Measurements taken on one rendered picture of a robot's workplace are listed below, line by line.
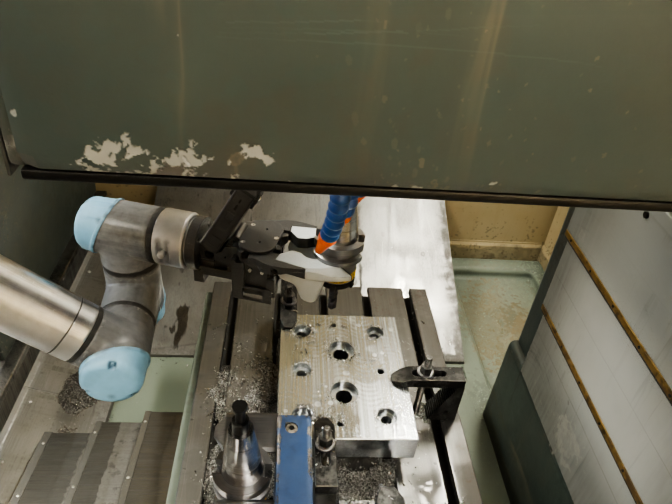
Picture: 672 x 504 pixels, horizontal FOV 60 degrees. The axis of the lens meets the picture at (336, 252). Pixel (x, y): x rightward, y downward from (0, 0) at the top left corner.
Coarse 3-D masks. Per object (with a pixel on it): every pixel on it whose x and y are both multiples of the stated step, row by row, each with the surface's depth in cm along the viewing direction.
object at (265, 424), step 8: (224, 416) 68; (232, 416) 68; (248, 416) 68; (256, 416) 69; (264, 416) 69; (272, 416) 69; (224, 424) 67; (256, 424) 68; (264, 424) 68; (272, 424) 68; (216, 432) 67; (224, 432) 66; (256, 432) 67; (264, 432) 67; (272, 432) 67; (216, 440) 66; (224, 440) 66; (264, 440) 66; (272, 440) 66; (264, 448) 65; (272, 448) 65
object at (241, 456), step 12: (228, 432) 58; (252, 432) 58; (228, 444) 58; (240, 444) 57; (252, 444) 58; (228, 456) 59; (240, 456) 58; (252, 456) 59; (228, 468) 59; (240, 468) 59; (252, 468) 60; (228, 480) 60; (240, 480) 60; (252, 480) 60
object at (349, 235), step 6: (354, 216) 68; (348, 222) 68; (354, 222) 69; (342, 228) 68; (348, 228) 69; (354, 228) 69; (342, 234) 69; (348, 234) 69; (354, 234) 70; (342, 240) 69; (348, 240) 69; (354, 240) 70
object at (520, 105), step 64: (0, 0) 24; (64, 0) 24; (128, 0) 24; (192, 0) 24; (256, 0) 24; (320, 0) 24; (384, 0) 24; (448, 0) 25; (512, 0) 25; (576, 0) 25; (640, 0) 25; (0, 64) 25; (64, 64) 25; (128, 64) 26; (192, 64) 26; (256, 64) 26; (320, 64) 26; (384, 64) 26; (448, 64) 26; (512, 64) 26; (576, 64) 27; (640, 64) 27; (64, 128) 27; (128, 128) 27; (192, 128) 27; (256, 128) 28; (320, 128) 28; (384, 128) 28; (448, 128) 28; (512, 128) 28; (576, 128) 28; (640, 128) 29; (320, 192) 30; (384, 192) 31; (448, 192) 31; (512, 192) 31; (576, 192) 31; (640, 192) 31
